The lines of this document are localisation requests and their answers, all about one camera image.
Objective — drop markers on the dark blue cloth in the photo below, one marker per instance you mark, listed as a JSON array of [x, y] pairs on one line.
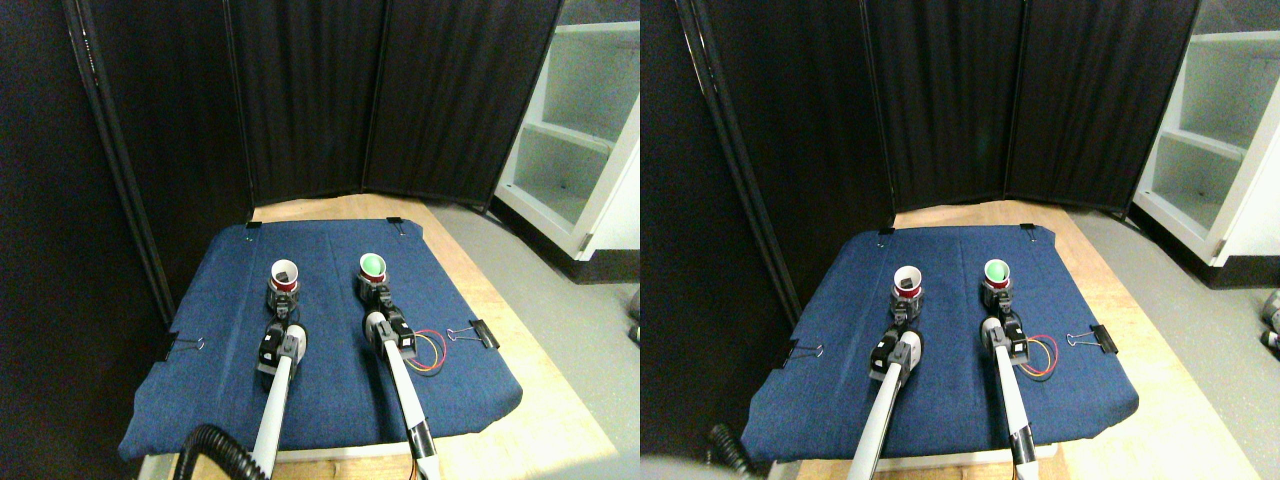
[[950, 380], [340, 350]]

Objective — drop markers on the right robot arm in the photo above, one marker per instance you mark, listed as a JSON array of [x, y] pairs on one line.
[[404, 400], [1010, 400]]

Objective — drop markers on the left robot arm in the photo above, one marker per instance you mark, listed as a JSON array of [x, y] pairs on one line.
[[279, 400], [886, 410]]

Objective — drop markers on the red cup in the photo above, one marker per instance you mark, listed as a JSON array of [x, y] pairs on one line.
[[908, 291], [285, 283], [996, 287], [373, 281]]

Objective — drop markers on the grey device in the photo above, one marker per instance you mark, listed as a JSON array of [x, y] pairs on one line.
[[1272, 320], [635, 330]]

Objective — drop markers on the white shelf unit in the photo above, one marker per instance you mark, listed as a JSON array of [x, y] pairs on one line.
[[1262, 200], [620, 200]]

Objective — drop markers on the green ball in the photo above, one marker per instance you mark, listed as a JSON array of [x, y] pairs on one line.
[[996, 269], [373, 264]]

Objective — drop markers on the black curtain stand pole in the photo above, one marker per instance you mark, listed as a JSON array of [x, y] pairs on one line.
[[740, 160], [118, 160]]

